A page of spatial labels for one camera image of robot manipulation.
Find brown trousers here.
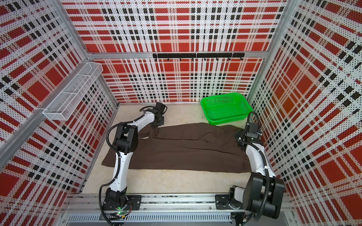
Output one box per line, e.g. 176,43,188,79
101,122,252,173

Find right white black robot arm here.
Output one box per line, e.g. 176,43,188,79
228,122,285,221

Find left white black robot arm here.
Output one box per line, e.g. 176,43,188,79
100,102,167,211

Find green plastic basket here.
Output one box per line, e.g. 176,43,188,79
200,93,253,125

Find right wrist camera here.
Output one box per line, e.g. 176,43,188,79
247,123,262,139

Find black hook rail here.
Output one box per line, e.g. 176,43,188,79
152,53,245,60

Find white wire mesh shelf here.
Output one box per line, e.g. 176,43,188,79
43,62,103,121

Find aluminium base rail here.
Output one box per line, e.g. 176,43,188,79
57,193,298,226

